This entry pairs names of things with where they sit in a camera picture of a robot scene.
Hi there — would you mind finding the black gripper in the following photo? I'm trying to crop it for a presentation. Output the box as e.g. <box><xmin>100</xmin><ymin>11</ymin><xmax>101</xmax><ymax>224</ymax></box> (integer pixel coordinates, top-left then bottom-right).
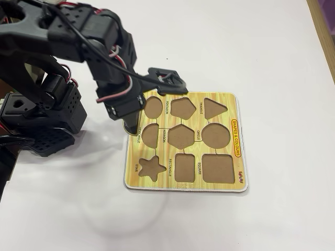
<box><xmin>94</xmin><ymin>70</ymin><xmax>159</xmax><ymax>135</ymax></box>

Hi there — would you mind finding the black semicircle piece yellow pin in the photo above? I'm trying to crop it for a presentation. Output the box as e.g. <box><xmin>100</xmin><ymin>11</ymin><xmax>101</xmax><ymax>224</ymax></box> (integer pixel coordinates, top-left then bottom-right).
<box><xmin>122</xmin><ymin>122</ymin><xmax>137</xmax><ymax>136</ymax></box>

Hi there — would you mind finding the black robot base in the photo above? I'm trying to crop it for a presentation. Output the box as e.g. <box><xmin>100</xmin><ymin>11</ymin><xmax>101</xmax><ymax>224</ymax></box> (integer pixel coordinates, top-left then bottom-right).
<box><xmin>0</xmin><ymin>78</ymin><xmax>88</xmax><ymax>158</ymax></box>

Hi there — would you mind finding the wooden shape puzzle board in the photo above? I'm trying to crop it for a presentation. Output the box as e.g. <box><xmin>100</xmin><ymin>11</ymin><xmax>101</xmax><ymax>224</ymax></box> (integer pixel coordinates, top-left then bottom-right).
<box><xmin>122</xmin><ymin>91</ymin><xmax>249</xmax><ymax>193</ymax></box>

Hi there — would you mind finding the purple background object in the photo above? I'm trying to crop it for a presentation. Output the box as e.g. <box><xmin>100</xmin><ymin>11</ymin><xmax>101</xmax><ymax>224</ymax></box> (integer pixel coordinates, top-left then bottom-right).
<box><xmin>317</xmin><ymin>0</ymin><xmax>335</xmax><ymax>36</ymax></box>

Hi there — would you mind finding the red white servo wire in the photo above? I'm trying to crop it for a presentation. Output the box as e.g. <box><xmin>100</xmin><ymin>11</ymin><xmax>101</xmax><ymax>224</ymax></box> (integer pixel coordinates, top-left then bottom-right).
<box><xmin>95</xmin><ymin>45</ymin><xmax>135</xmax><ymax>103</ymax></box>

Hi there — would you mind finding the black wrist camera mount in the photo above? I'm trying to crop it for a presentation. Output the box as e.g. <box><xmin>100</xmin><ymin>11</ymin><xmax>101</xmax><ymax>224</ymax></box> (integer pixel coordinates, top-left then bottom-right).
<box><xmin>138</xmin><ymin>67</ymin><xmax>189</xmax><ymax>96</ymax></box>

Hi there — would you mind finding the black camera cable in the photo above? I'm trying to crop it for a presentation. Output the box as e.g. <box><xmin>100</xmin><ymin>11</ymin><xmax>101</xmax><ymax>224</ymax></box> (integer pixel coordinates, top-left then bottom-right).
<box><xmin>44</xmin><ymin>0</ymin><xmax>184</xmax><ymax>87</ymax></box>

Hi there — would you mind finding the black base power cable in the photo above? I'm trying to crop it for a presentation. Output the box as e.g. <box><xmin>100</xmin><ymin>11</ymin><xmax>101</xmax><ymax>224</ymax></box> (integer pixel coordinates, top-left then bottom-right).
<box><xmin>0</xmin><ymin>134</ymin><xmax>36</xmax><ymax>149</ymax></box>

